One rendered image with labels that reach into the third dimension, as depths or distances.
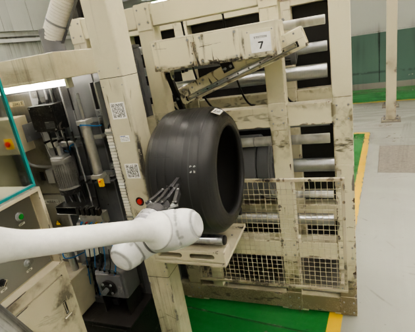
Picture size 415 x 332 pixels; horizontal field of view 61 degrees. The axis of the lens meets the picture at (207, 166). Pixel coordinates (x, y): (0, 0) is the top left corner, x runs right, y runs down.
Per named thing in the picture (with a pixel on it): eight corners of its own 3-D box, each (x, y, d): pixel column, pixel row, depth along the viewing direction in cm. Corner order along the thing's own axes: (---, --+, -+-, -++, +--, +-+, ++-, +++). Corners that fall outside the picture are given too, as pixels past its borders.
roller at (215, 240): (159, 234, 172) (157, 243, 170) (155, 230, 169) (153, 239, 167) (227, 237, 160) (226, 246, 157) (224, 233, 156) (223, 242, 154)
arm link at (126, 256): (141, 244, 117) (172, 236, 110) (117, 279, 104) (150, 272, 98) (123, 219, 114) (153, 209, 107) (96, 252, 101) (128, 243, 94)
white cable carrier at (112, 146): (127, 219, 181) (104, 129, 166) (132, 215, 185) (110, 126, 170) (134, 219, 179) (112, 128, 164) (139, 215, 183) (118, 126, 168)
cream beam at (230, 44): (154, 73, 174) (148, 41, 169) (175, 68, 196) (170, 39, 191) (278, 55, 152) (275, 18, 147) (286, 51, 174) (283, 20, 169)
